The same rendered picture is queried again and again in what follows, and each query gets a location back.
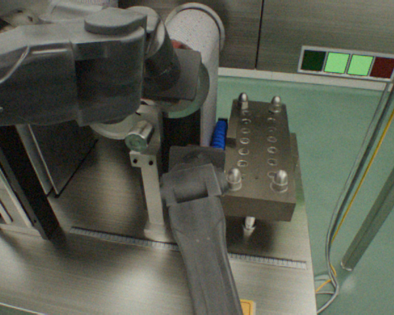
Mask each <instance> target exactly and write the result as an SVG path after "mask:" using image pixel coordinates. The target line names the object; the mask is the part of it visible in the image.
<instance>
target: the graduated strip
mask: <svg viewBox="0 0 394 315"><path fill-rule="evenodd" d="M68 233H70V234H77V235H82V236H86V237H91V238H99V239H104V240H108V241H112V242H121V243H129V244H133V245H142V246H143V247H151V248H156V249H165V250H169V251H178V252H181V250H180V249H179V246H178V245H177V244H176V243H173V242H168V241H160V240H155V239H150V238H142V237H136V236H128V235H123V234H119V233H114V232H106V231H101V230H92V229H90V228H84V227H78V226H72V227H71V229H70V230H69V232H68ZM227 254H228V258H229V259H230V260H236V261H244V262H248V263H257V264H265V265H270V266H282V267H287V268H295V269H300V270H307V261H299V260H294V259H285V258H280V257H272V256H270V257H268V256H263V255H254V254H249V253H241V252H236V251H227Z"/></svg>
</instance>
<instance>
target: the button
mask: <svg viewBox="0 0 394 315"><path fill-rule="evenodd" d="M240 303H241V306H242V310H243V313H244V315H253V305H254V302H253V301H251V300H246V299H240Z"/></svg>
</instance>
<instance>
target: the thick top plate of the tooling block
mask: <svg viewBox="0 0 394 315"><path fill-rule="evenodd" d="M236 103H237V99H233V101H232V109H231V113H230V117H236V118H239V119H238V130H237V136H236V140H235V144H228V143H226V145H225V151H226V153H227V155H226V161H225V171H226V172H225V174H226V176H227V175H228V171H229V170H230V169H231V168H237V169H239V171H240V176H241V183H242V187H241V189H240V190H239V191H235V192H232V191H229V193H228V194H224V196H222V206H223V213H224V214H229V215H239V216H244V217H254V218H259V219H269V220H274V221H284V222H291V220H292V216H293V213H294V210H295V208H296V191H295V184H294V171H293V165H292V152H291V144H290V132H289V125H288V113H287V105H286V104H281V107H280V108H281V111H280V112H279V113H277V112H272V111H270V110H269V107H270V105H271V103H270V102H261V101H255V100H248V108H247V109H245V110H241V109H238V108H237V107H236ZM279 170H284V171H285V172H287V174H288V185H287V187H288V189H287V191H286V192H285V193H283V194H277V193H275V192H273V191H272V190H271V188H270V183H271V182H272V179H273V177H274V174H275V173H276V172H277V171H279Z"/></svg>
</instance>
